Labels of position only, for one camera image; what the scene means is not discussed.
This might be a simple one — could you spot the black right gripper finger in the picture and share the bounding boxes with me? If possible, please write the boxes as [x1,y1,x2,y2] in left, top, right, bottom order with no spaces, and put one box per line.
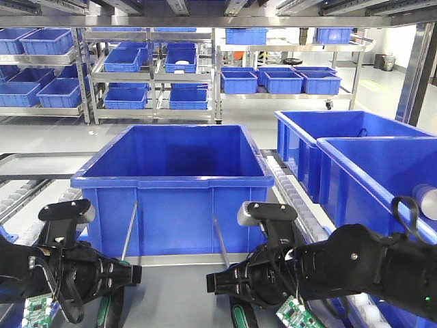
[206,264,246,297]

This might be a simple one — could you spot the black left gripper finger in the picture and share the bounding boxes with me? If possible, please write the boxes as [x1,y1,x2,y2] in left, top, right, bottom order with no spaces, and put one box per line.
[111,261,142,286]

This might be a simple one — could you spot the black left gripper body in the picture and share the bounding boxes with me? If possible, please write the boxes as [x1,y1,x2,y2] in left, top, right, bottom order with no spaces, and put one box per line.
[44,241,116,303]

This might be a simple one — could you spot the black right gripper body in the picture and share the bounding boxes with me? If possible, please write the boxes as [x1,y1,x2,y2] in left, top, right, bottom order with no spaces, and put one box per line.
[235,245,298,308]

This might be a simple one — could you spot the green black cross screwdriver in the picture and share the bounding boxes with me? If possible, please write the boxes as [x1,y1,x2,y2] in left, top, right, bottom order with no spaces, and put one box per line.
[96,202,138,327]

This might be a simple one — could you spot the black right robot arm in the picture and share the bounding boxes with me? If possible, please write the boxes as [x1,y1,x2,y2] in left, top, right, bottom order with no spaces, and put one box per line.
[206,224,436,321]

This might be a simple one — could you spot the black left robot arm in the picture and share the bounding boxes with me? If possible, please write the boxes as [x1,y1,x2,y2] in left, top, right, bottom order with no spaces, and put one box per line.
[1,237,142,303]

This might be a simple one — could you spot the green circuit board right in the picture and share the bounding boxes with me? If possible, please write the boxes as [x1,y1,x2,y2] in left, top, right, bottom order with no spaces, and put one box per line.
[276,296,324,328]

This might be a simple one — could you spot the green circuit board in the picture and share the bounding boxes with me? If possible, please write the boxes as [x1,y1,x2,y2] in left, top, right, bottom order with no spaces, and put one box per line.
[276,296,324,328]
[21,293,53,328]

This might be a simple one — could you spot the green circuit board left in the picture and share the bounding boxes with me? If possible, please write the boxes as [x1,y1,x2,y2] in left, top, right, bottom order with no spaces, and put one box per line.
[21,293,53,328]

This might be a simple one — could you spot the large blue plastic bin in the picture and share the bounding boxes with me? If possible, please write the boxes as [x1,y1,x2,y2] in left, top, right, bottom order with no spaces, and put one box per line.
[71,125,274,257]

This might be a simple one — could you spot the blue bin right far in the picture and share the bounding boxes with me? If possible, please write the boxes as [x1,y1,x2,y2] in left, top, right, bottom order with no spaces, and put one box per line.
[274,110,434,204]

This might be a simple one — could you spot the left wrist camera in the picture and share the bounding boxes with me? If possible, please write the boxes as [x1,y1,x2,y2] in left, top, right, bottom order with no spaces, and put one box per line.
[38,199,96,224]

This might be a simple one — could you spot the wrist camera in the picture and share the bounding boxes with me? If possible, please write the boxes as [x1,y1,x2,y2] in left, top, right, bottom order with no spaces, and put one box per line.
[38,199,96,224]
[237,202,298,226]

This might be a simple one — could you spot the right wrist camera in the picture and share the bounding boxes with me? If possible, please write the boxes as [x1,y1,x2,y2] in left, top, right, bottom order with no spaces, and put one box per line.
[237,202,298,226]

